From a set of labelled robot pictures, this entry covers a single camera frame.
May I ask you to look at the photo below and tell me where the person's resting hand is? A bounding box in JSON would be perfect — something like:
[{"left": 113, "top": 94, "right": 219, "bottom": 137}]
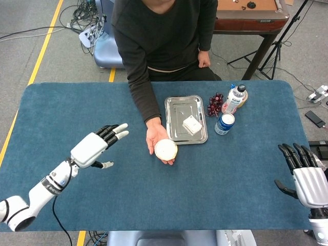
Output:
[{"left": 198, "top": 50, "right": 212, "bottom": 69}]

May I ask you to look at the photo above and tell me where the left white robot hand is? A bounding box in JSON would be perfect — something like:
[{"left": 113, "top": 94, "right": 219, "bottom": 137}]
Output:
[{"left": 70, "top": 123, "right": 130, "bottom": 170}]

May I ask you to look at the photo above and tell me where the person's open hand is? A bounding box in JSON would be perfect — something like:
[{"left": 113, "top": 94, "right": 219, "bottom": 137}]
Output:
[{"left": 146, "top": 122, "right": 176, "bottom": 166}]

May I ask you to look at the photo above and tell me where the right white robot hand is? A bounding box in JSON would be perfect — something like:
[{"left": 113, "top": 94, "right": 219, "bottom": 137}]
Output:
[{"left": 274, "top": 142, "right": 328, "bottom": 209}]

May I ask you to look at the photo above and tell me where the person's dark-sleeved forearm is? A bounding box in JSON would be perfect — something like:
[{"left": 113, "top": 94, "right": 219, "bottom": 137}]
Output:
[{"left": 111, "top": 24, "right": 162, "bottom": 125}]

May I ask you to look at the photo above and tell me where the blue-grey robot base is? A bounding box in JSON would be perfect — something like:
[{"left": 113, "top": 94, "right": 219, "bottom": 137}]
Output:
[{"left": 93, "top": 0, "right": 126, "bottom": 69}]

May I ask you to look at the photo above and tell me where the black pedal box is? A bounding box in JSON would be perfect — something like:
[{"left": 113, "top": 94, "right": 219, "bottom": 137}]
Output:
[{"left": 308, "top": 140, "right": 328, "bottom": 159}]

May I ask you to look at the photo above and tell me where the silver metal tray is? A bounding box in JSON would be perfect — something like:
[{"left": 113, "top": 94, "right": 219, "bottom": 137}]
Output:
[{"left": 164, "top": 95, "right": 209, "bottom": 145}]

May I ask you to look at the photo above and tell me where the small white box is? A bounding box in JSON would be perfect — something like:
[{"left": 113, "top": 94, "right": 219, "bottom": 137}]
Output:
[{"left": 182, "top": 115, "right": 203, "bottom": 136}]

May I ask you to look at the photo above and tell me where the blue table cloth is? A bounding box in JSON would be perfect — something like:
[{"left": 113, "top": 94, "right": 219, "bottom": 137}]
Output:
[{"left": 0, "top": 79, "right": 315, "bottom": 232}]

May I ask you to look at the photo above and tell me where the person in dark sweater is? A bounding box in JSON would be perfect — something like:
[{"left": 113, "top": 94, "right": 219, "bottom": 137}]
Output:
[{"left": 111, "top": 0, "right": 222, "bottom": 125}]

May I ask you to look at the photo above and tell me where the bunch of dark red grapes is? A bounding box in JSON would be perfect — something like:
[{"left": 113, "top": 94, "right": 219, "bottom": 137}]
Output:
[{"left": 206, "top": 92, "right": 224, "bottom": 118}]

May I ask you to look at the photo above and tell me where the plastic bottle with black cap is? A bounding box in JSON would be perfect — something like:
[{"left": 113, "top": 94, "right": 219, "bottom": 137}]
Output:
[{"left": 221, "top": 83, "right": 249, "bottom": 114}]

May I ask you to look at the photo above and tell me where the black smartphone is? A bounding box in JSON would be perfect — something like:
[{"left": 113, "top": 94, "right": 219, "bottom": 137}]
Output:
[{"left": 304, "top": 110, "right": 326, "bottom": 128}]

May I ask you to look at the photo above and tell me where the brown wooden table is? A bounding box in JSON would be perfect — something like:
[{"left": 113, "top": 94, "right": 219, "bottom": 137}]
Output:
[{"left": 213, "top": 0, "right": 291, "bottom": 80}]

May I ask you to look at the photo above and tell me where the blue drink can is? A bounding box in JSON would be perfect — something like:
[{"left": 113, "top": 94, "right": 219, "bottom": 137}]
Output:
[{"left": 214, "top": 113, "right": 236, "bottom": 136}]

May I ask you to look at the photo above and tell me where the black tripod stand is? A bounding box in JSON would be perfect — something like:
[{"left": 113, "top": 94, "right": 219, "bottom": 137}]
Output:
[{"left": 227, "top": 0, "right": 311, "bottom": 80}]

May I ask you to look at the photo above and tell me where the grey robot torso base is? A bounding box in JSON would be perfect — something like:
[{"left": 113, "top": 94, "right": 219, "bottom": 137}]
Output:
[{"left": 106, "top": 230, "right": 257, "bottom": 246}]

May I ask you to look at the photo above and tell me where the white power strip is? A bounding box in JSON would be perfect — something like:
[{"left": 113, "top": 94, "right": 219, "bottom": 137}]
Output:
[{"left": 78, "top": 25, "right": 105, "bottom": 49}]

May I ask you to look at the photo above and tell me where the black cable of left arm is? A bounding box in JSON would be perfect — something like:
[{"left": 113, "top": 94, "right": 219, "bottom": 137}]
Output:
[{"left": 52, "top": 158, "right": 75, "bottom": 246}]

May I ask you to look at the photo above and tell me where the white adapter with cables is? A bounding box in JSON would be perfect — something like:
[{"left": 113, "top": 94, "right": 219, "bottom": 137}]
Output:
[{"left": 306, "top": 85, "right": 328, "bottom": 103}]

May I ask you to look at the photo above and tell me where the tangle of black cables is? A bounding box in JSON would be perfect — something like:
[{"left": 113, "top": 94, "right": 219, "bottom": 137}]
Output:
[{"left": 59, "top": 0, "right": 104, "bottom": 34}]

